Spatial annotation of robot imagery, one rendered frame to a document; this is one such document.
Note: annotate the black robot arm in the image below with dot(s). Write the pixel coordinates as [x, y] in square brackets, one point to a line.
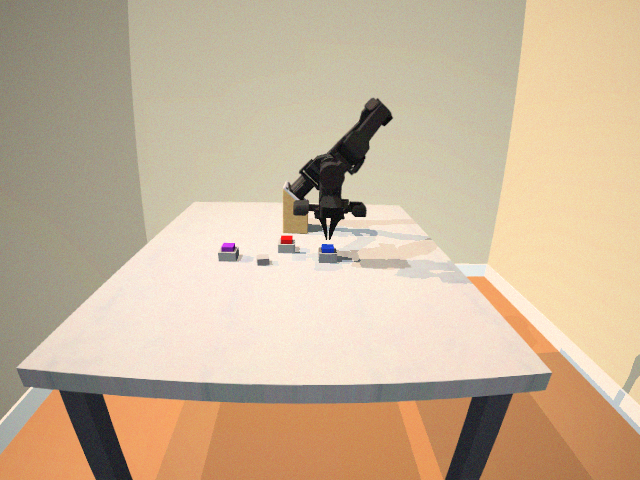
[330, 168]

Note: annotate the purple button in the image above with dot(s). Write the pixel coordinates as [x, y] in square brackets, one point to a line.
[228, 253]

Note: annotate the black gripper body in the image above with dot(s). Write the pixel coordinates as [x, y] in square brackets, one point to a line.
[302, 207]

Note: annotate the blue button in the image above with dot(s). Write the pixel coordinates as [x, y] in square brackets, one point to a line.
[327, 254]

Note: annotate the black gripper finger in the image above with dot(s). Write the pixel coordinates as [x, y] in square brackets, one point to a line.
[333, 224]
[324, 225]

